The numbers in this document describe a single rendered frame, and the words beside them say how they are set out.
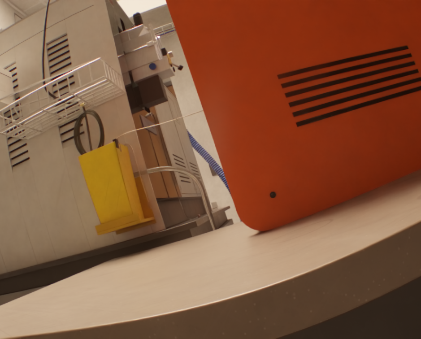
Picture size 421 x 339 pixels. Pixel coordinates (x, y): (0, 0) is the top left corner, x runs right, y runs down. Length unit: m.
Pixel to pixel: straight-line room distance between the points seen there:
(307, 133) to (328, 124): 0.03
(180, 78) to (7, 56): 4.08
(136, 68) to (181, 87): 3.95
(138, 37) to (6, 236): 0.67
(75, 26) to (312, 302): 1.07
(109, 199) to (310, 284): 0.75
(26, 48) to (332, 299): 1.14
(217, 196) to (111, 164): 4.12
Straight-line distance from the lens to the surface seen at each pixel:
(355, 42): 0.57
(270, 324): 0.22
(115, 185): 0.93
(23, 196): 1.18
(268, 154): 0.52
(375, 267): 0.22
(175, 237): 1.04
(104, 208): 0.94
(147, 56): 1.25
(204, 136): 5.07
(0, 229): 1.23
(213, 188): 5.03
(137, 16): 1.35
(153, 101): 1.23
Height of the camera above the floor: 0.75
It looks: 3 degrees up
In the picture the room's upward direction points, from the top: 18 degrees counter-clockwise
